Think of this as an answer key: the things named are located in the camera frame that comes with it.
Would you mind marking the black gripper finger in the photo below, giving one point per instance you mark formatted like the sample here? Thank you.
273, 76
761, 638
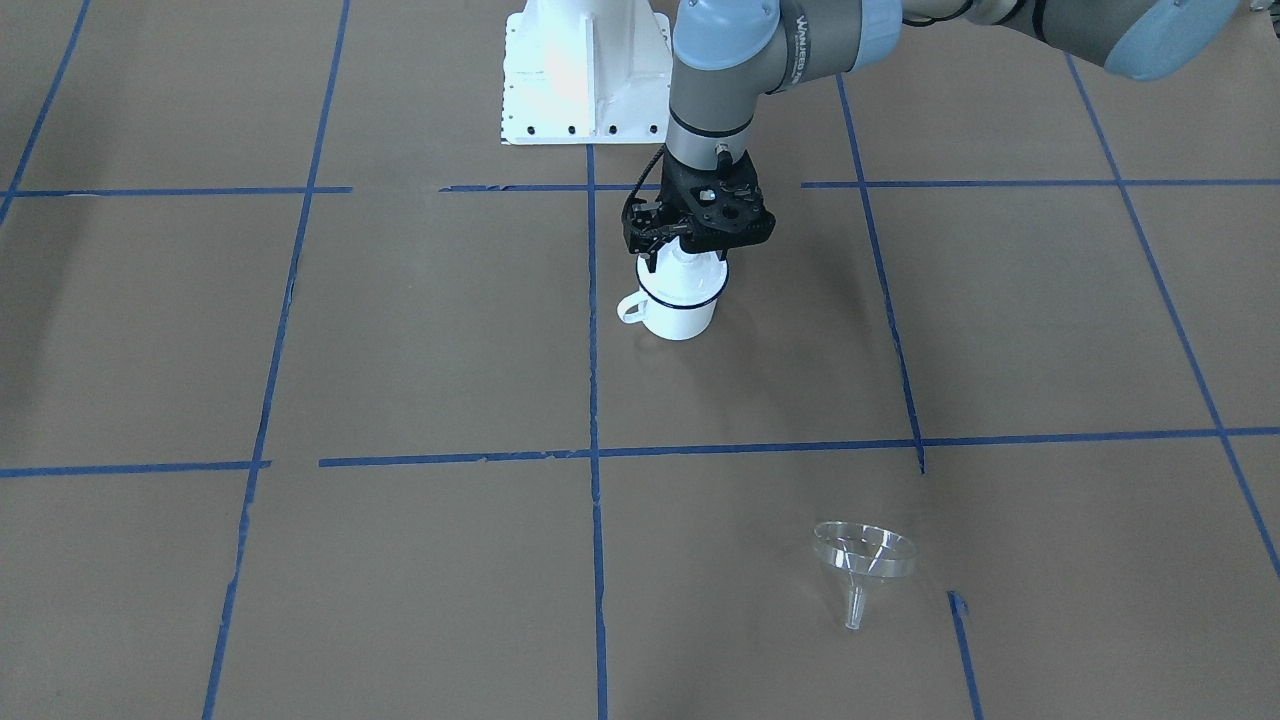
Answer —
647, 227
696, 242

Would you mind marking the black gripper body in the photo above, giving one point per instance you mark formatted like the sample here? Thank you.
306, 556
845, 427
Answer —
651, 227

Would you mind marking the clear glass funnel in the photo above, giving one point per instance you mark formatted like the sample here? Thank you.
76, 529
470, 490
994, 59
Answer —
862, 556

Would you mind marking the white mug lid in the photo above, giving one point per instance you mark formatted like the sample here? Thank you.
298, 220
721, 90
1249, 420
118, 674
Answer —
684, 280

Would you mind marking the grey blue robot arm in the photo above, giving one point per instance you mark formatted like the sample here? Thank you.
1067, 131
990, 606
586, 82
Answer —
727, 54

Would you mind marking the white enamel mug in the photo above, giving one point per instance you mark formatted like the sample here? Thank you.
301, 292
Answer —
665, 322

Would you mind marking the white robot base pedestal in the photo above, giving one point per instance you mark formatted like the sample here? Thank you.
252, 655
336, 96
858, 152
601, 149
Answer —
586, 72

